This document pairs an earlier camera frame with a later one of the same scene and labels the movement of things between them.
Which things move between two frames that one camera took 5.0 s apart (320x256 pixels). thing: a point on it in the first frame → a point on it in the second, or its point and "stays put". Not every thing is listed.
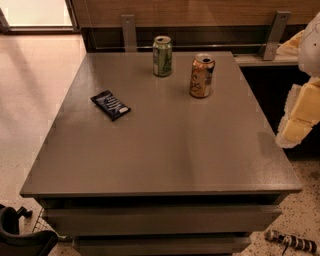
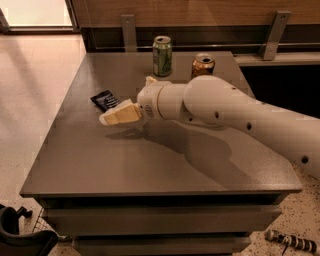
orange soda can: [202, 70] stays put
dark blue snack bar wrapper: [111, 106] stays put
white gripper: [310, 50] → [148, 98]
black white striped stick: [304, 244] stays put
